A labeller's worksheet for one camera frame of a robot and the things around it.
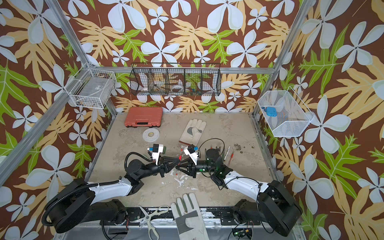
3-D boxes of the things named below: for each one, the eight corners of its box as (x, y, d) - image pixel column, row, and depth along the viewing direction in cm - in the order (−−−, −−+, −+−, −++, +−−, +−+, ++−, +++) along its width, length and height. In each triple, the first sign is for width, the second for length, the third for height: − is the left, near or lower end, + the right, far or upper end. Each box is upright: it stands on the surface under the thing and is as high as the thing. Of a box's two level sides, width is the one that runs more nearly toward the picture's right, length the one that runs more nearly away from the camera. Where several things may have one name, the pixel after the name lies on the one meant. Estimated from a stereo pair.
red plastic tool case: (125, 128, 113) (122, 124, 108) (131, 111, 125) (129, 106, 121) (160, 129, 113) (159, 124, 109) (163, 111, 125) (162, 106, 121)
